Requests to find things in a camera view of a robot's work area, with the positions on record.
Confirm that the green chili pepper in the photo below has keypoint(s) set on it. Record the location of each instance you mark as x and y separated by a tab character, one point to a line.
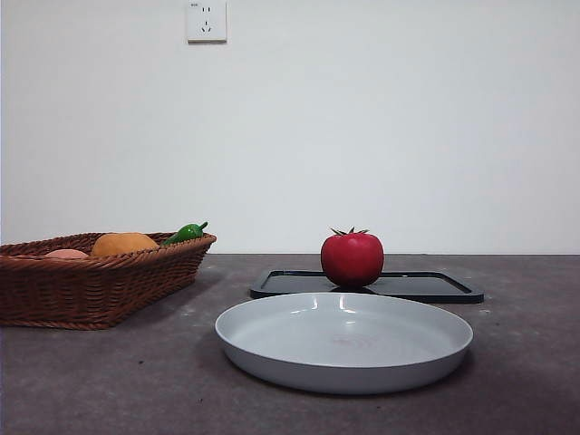
183	234

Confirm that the red tomato with green stem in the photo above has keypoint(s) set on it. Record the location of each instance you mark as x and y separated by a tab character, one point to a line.
352	258

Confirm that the grey round plate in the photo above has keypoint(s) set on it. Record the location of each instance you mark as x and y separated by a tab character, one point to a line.
344	349

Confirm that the pink round vegetable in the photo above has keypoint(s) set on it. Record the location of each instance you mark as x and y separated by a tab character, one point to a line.
68	254

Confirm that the black rectangular tray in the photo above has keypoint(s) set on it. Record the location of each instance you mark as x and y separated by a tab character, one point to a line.
426	285

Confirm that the brown wicker basket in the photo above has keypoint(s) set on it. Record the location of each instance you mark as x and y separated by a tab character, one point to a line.
90	290

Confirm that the white wall socket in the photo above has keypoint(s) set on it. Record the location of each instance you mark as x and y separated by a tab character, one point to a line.
207	22

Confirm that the orange round fruit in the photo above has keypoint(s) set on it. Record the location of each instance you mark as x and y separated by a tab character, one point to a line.
122	244

